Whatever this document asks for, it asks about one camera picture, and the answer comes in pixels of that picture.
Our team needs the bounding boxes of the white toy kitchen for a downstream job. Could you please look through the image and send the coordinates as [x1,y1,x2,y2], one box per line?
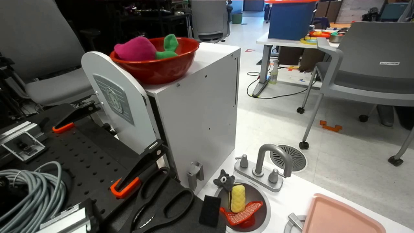
[81,42,405,233]

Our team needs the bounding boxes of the orange plastic bowl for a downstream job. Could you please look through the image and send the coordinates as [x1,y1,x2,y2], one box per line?
[110,37,200,85]

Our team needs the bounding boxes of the grey raccoon plush toy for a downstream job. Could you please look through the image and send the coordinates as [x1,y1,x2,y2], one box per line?
[213,169,236,191]

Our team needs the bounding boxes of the grey toy tap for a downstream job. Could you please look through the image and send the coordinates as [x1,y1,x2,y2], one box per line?
[234,144,293,193]

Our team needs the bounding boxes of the toy kitchen sink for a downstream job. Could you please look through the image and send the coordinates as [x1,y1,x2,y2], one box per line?
[214,180,271,233]

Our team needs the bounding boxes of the purple plush toy green leaves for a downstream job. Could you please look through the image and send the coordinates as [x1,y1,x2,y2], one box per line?
[114,34,179,62]

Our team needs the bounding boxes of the toy stove burner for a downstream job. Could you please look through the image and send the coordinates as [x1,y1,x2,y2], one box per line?
[284,213,306,233]

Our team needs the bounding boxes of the spray bottle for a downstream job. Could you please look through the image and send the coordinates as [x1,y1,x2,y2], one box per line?
[270,60,279,85]

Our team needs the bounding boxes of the black clamp with orange tips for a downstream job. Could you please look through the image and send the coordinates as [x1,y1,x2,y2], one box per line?
[52,101,101,134]
[110,139,169,199]

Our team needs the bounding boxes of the yellow sponge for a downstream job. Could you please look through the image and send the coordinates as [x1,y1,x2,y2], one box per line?
[228,183,246,214]

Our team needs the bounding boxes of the black foam block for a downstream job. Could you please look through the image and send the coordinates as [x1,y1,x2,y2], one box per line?
[198,194,222,228]

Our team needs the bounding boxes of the grey office chair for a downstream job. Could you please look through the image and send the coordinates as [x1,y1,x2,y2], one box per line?
[0,0,98,106]
[191,0,233,43]

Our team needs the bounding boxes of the round floor drain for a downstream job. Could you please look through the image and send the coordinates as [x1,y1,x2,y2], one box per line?
[270,144,307,172]

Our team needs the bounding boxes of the white table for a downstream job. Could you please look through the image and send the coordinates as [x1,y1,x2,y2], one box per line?
[252,31,341,98]

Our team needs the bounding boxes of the black scissors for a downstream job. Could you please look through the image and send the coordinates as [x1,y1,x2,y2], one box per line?
[119,167,195,233]

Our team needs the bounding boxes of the orange plastic piece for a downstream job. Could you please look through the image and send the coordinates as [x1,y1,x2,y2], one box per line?
[319,120,343,133]

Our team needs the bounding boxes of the blue bin with orange lid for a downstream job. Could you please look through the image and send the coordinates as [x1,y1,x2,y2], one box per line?
[264,0,319,41]

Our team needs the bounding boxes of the orange plate with toys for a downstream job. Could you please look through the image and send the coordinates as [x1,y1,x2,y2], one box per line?
[309,30,332,39]

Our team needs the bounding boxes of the pink plastic tray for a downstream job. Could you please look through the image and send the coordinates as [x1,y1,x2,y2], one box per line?
[302,193,387,233]

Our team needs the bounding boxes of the grey chair on castors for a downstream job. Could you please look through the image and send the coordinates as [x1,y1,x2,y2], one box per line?
[297,21,414,167]

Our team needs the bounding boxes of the grey cabinet handle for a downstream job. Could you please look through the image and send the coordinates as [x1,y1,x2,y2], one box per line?
[187,161,205,191]

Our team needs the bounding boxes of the black cable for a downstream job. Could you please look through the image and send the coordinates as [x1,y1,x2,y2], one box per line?
[246,71,318,100]

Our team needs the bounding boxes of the aluminium bracket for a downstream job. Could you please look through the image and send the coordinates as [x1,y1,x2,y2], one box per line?
[0,121,46,162]
[35,199,98,233]

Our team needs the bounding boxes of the coil of grey cable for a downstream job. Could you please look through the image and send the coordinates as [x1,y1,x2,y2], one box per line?
[0,161,67,233]

